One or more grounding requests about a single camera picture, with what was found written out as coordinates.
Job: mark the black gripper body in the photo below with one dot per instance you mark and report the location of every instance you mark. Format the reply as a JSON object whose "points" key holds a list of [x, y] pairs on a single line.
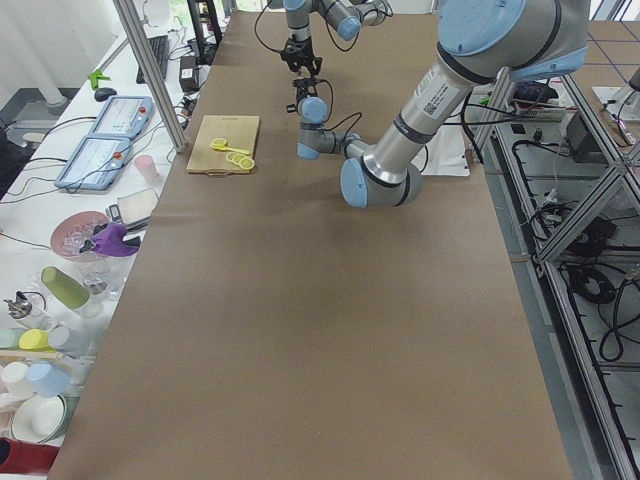
{"points": [[298, 51], [306, 90]]}

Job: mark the black keyboard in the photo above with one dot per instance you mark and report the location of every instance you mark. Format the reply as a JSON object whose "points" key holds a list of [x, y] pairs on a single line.
{"points": [[160, 48]]}

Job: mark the wooden cutting board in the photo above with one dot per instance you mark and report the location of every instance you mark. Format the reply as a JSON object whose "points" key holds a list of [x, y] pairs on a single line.
{"points": [[241, 131]]}

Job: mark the lower blue teach pendant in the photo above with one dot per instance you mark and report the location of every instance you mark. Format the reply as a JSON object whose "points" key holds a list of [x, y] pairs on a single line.
{"points": [[94, 164]]}

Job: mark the yellow lemon slice toy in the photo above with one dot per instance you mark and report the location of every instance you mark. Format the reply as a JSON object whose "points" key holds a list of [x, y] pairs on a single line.
{"points": [[239, 157]]}

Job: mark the green tall cup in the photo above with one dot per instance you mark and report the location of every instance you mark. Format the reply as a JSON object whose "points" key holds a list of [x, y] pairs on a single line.
{"points": [[64, 288]]}

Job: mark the purple cloth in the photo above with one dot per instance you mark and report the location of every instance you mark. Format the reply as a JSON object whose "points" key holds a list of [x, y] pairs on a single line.
{"points": [[108, 240]]}

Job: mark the light blue cup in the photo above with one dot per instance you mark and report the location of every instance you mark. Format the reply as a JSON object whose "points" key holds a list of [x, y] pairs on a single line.
{"points": [[47, 379]]}

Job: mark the white bowl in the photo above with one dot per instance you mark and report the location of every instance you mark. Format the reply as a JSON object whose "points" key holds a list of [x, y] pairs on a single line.
{"points": [[39, 420]]}

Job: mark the blue teach pendant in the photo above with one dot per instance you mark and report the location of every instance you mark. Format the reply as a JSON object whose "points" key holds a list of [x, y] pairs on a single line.
{"points": [[123, 116], [94, 164]]}

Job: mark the black computer mouse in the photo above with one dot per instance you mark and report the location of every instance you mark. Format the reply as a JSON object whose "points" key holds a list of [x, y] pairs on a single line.
{"points": [[103, 93]]}

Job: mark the black small box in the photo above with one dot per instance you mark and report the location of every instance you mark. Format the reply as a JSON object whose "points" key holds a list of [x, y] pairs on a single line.
{"points": [[192, 75]]}

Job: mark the clear wine glass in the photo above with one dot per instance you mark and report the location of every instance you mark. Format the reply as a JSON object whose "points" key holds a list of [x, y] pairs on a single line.
{"points": [[100, 279]]}

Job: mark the yellow cup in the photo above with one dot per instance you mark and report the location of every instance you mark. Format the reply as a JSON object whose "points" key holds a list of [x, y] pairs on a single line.
{"points": [[35, 340]]}

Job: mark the pink plastic cup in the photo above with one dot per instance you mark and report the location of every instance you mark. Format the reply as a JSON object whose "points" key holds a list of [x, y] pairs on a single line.
{"points": [[146, 167]]}

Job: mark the aluminium frame post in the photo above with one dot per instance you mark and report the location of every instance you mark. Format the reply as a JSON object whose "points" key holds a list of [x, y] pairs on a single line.
{"points": [[135, 33]]}

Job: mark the upper blue teach pendant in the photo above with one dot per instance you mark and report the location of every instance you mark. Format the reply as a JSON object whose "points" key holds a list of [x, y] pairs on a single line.
{"points": [[123, 116]]}

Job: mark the pink bowl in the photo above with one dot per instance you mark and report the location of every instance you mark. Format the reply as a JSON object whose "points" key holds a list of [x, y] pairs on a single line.
{"points": [[71, 234]]}

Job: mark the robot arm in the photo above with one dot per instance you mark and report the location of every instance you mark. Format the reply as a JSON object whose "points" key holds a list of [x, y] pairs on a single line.
{"points": [[535, 40], [345, 18]]}

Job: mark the red thermos bottle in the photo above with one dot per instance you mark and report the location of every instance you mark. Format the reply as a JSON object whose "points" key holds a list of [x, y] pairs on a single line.
{"points": [[20, 457]]}

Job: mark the grey cup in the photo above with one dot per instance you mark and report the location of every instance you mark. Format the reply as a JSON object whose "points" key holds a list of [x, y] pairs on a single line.
{"points": [[70, 341]]}

